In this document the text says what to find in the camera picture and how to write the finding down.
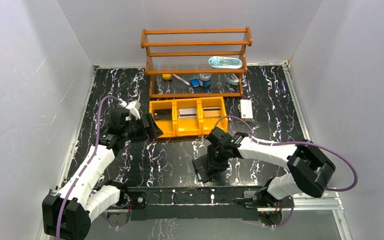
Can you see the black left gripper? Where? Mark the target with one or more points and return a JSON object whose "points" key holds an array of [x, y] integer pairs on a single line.
{"points": [[146, 126]]}

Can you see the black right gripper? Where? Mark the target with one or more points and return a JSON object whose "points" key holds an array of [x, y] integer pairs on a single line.
{"points": [[218, 166]]}

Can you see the black leather card holder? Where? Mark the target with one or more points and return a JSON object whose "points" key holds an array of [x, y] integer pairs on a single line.
{"points": [[207, 166]]}

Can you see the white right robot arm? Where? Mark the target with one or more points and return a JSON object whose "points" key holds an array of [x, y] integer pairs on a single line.
{"points": [[309, 169]]}

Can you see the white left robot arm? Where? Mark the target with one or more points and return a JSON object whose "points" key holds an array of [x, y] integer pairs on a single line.
{"points": [[69, 213]]}

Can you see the black cards stack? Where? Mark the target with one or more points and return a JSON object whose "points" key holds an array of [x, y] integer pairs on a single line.
{"points": [[162, 114]]}

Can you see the silver cards stack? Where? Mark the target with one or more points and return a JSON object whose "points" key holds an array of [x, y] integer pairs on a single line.
{"points": [[187, 113]]}

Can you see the gold cards stack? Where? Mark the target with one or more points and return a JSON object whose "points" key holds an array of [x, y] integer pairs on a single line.
{"points": [[211, 112]]}

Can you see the left yellow plastic bin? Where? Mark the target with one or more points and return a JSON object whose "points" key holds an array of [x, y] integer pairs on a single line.
{"points": [[168, 127]]}

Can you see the yellow plastic bin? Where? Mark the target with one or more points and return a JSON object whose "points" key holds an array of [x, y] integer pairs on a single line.
{"points": [[168, 127], [208, 124], [187, 127]]}

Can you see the middle yellow plastic bin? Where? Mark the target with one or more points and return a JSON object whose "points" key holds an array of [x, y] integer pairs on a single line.
{"points": [[187, 127]]}

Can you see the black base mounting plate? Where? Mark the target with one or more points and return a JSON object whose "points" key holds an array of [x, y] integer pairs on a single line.
{"points": [[196, 202]]}

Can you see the right yellow plastic bin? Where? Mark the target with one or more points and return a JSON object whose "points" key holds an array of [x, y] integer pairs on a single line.
{"points": [[208, 124]]}

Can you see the small yellow object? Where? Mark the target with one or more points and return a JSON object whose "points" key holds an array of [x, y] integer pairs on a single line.
{"points": [[167, 77]]}

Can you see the red white marker pen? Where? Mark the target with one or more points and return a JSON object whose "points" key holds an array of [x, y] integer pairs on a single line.
{"points": [[181, 80]]}

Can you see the white small box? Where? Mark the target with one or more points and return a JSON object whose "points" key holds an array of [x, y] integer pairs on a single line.
{"points": [[246, 110]]}

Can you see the round tape tin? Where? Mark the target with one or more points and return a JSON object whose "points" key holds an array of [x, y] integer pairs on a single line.
{"points": [[205, 79]]}

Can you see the grey stapler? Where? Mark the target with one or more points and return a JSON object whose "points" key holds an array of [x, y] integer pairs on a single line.
{"points": [[232, 80]]}

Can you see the orange wooden shelf rack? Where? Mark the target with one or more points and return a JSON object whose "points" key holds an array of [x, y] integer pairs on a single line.
{"points": [[187, 52]]}

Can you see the blue blister pack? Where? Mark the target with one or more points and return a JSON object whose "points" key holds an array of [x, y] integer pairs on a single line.
{"points": [[222, 62]]}

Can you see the aluminium frame rail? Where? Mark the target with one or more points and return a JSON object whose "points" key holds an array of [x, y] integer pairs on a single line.
{"points": [[302, 202]]}

